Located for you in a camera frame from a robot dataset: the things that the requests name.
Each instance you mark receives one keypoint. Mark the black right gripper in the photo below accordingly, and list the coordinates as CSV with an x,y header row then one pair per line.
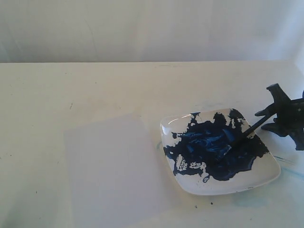
x,y
289,119

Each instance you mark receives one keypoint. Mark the dark blue paintbrush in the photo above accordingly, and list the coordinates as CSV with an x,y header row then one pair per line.
x,y
234,144

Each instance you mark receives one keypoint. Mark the white square paint plate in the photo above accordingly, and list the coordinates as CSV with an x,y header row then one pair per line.
x,y
197,148

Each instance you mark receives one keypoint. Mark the white paper sheet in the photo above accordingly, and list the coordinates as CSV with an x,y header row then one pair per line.
x,y
117,178

